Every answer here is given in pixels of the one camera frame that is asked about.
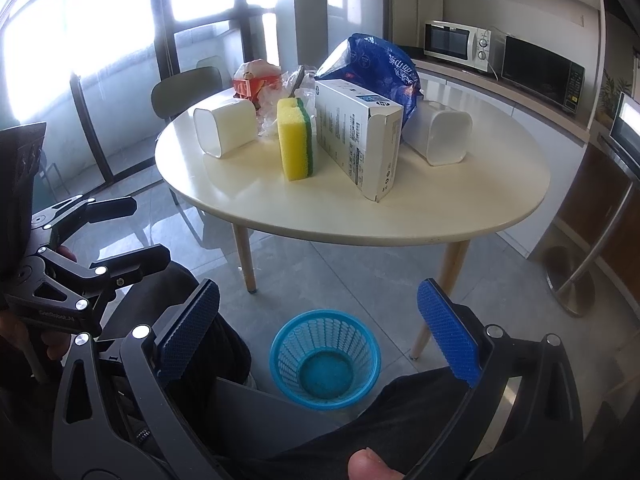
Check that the metal bar table stand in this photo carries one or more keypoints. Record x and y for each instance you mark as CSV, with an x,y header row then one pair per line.
x,y
568,277

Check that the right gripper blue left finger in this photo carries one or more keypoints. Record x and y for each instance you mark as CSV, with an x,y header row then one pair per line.
x,y
186,329

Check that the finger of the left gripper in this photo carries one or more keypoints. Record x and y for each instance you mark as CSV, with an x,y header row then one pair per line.
x,y
115,208
132,267

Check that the potted green plant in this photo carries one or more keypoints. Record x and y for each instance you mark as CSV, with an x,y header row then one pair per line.
x,y
610,92

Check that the blue plastic bag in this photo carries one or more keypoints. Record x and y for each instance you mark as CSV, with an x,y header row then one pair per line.
x,y
377,65

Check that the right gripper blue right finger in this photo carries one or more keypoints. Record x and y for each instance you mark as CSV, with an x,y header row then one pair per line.
x,y
456,343

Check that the person's right hand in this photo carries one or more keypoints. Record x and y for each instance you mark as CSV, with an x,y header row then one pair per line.
x,y
365,464

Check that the white cardboard box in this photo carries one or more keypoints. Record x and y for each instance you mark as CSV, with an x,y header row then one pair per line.
x,y
361,132

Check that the white cup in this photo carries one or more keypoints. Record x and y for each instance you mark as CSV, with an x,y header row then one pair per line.
x,y
438,133
224,127

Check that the blue plastic trash basket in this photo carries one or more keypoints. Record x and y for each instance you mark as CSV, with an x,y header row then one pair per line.
x,y
325,360

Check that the black microwave oven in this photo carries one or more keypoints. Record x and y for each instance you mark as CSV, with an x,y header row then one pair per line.
x,y
550,76

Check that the yellow green sponge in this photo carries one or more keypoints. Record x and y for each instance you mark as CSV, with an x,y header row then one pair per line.
x,y
295,138

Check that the red snack bag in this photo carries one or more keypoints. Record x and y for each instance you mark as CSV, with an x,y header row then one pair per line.
x,y
251,77

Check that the silver refrigerator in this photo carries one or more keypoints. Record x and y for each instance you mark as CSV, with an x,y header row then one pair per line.
x,y
346,17

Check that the round white table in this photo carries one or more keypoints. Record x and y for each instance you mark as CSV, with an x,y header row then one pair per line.
x,y
502,180

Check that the clear plastic wrapper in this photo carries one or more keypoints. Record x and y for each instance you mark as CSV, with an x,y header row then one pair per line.
x,y
296,84

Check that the person's right leg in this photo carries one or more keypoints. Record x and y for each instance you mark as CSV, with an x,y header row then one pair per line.
x,y
400,425

